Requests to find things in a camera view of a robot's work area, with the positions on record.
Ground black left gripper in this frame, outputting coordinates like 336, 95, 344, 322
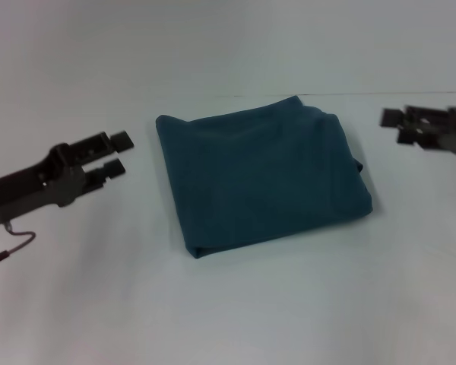
0, 129, 135, 229

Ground teal blue shirt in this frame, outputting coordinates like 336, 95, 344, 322
154, 95, 375, 261

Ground dark left arm cable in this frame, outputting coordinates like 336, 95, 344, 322
0, 221, 37, 271

